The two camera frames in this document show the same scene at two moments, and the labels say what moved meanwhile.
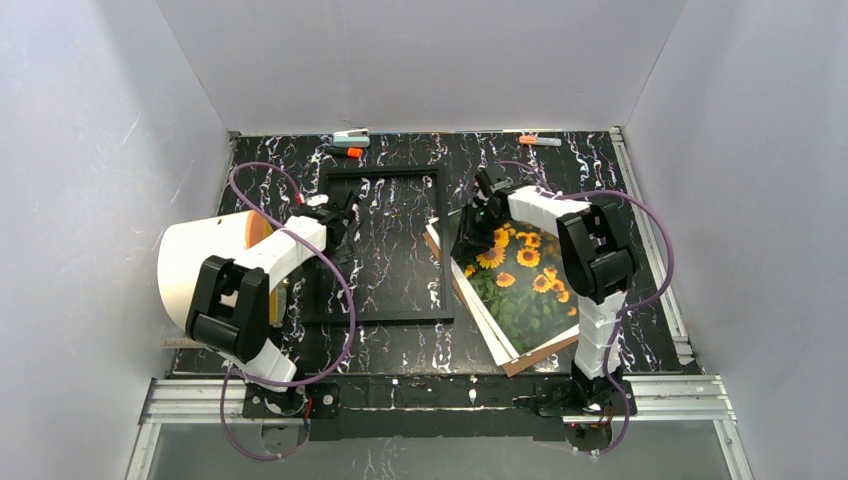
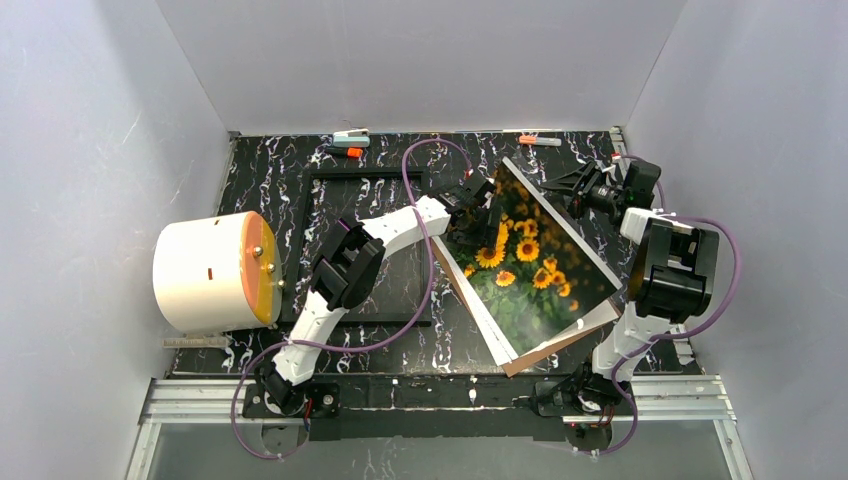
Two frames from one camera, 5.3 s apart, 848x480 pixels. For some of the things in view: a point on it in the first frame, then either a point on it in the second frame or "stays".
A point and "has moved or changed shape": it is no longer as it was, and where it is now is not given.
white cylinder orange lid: x=183 y=245 stays
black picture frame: x=324 y=319 has moved or changed shape
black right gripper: x=473 y=225 → x=588 y=188
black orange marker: x=351 y=152 stays
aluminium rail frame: x=656 y=398 stays
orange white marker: x=540 y=140 stays
